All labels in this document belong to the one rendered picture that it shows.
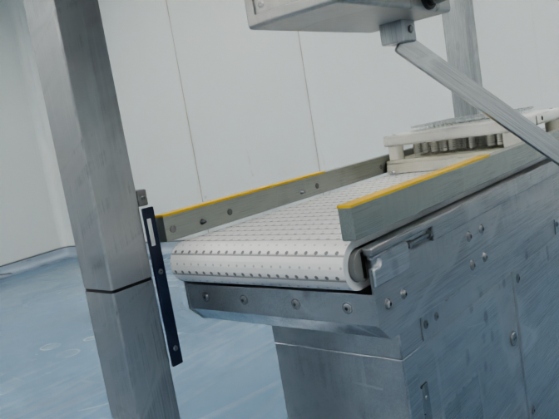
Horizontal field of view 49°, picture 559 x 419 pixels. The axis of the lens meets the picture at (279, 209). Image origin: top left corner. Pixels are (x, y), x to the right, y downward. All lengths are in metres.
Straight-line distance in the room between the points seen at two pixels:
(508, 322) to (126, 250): 0.62
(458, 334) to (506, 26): 3.34
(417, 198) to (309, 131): 3.95
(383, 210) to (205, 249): 0.22
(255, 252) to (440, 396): 0.34
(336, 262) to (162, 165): 4.96
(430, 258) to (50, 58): 0.48
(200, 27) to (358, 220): 4.63
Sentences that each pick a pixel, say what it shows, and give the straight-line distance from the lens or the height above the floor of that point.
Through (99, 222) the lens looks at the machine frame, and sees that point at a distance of 0.71.
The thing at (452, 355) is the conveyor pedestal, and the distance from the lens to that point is 0.87.
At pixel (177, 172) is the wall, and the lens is 5.40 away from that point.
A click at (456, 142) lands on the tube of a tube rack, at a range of 1.13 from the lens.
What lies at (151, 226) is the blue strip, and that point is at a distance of 0.74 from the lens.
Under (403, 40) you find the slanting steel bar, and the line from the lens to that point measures 0.69.
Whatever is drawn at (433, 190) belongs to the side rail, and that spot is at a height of 0.84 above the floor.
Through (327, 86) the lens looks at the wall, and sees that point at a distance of 4.51.
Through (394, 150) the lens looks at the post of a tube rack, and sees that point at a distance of 1.13.
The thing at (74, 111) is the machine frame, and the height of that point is 0.99.
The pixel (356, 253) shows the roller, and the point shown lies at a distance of 0.58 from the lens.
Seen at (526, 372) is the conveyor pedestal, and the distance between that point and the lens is 1.15.
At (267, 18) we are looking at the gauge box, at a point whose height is 1.03.
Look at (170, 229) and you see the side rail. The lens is 0.75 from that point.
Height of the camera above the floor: 0.93
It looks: 7 degrees down
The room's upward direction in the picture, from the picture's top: 9 degrees counter-clockwise
